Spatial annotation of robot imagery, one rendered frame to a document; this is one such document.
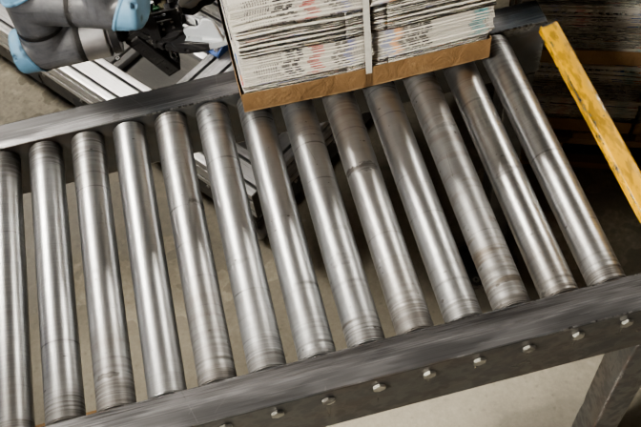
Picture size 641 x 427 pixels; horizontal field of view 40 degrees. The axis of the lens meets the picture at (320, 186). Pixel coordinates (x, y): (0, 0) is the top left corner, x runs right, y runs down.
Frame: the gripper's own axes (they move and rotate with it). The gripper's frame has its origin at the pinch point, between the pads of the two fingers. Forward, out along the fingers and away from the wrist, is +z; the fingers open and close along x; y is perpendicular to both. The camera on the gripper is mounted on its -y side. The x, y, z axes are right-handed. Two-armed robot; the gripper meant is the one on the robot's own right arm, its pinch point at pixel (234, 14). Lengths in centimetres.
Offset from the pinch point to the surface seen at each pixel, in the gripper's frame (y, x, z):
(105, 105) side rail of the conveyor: -0.2, -13.1, -22.6
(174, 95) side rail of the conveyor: -0.1, -14.3, -12.0
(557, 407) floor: -80, -51, 47
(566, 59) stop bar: 2, -26, 46
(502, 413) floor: -80, -49, 36
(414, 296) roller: 0, -57, 14
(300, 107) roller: -0.1, -22.2, 6.4
